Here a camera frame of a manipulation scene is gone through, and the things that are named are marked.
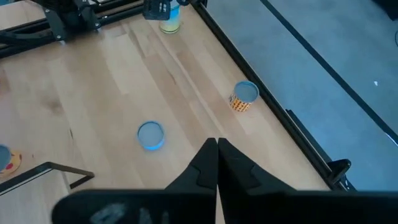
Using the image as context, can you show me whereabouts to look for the black frame clamp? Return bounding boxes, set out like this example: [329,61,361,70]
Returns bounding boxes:
[328,158,353,186]

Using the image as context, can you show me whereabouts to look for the can with yellow red label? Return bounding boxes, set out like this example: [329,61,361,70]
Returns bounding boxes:
[0,144,23,179]

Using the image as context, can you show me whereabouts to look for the can with orange checked label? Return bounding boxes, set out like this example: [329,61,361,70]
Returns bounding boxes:
[228,80,261,113]

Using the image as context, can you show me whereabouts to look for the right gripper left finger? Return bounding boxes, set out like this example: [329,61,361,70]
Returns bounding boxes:
[51,138,218,224]

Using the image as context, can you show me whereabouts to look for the black flat bar mount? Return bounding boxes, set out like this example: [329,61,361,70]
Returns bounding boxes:
[285,108,346,187]

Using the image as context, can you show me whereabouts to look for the wooden shelf with black frame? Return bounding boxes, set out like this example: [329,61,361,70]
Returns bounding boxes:
[0,161,96,224]

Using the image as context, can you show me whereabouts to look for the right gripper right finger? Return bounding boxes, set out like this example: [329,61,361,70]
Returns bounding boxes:
[217,138,398,224]

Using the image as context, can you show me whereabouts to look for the can with blue yellow label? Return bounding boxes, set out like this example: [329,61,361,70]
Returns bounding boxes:
[159,0,182,35]

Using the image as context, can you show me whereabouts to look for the black aluminium table frame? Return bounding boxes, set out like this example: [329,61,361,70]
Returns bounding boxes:
[0,0,357,192]

